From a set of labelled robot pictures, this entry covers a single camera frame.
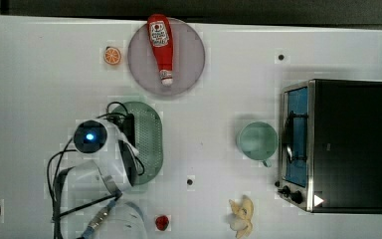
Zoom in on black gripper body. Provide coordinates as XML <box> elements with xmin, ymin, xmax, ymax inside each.
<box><xmin>106</xmin><ymin>113</ymin><xmax>135</xmax><ymax>145</ymax></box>

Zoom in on green plastic strainer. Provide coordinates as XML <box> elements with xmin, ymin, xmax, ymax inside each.
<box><xmin>113</xmin><ymin>102</ymin><xmax>163</xmax><ymax>185</ymax></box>

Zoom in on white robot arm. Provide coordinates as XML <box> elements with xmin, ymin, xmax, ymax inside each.
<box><xmin>50</xmin><ymin>113</ymin><xmax>142</xmax><ymax>239</ymax></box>

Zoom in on orange slice toy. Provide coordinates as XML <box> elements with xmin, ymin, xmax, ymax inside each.
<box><xmin>103</xmin><ymin>47</ymin><xmax>122</xmax><ymax>65</ymax></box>

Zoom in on grey round plate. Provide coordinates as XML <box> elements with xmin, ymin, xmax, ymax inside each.
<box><xmin>127</xmin><ymin>18</ymin><xmax>205</xmax><ymax>97</ymax></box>

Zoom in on red ketchup bottle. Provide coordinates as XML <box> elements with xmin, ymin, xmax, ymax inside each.
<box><xmin>147</xmin><ymin>14</ymin><xmax>174</xmax><ymax>87</ymax></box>

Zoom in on red strawberry toy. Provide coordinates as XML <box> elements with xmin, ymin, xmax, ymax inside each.
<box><xmin>155</xmin><ymin>215</ymin><xmax>170</xmax><ymax>231</ymax></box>

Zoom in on green mug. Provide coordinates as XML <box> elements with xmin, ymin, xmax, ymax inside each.
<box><xmin>236</xmin><ymin>121</ymin><xmax>279</xmax><ymax>167</ymax></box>

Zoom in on peeled banana toy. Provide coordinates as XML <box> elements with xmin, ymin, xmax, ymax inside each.
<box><xmin>229</xmin><ymin>195</ymin><xmax>254</xmax><ymax>239</ymax></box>

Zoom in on black toaster oven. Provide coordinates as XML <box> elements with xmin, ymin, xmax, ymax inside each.
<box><xmin>276</xmin><ymin>79</ymin><xmax>382</xmax><ymax>214</ymax></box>

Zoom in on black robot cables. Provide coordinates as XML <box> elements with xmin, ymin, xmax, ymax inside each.
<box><xmin>46</xmin><ymin>101</ymin><xmax>146</xmax><ymax>239</ymax></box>

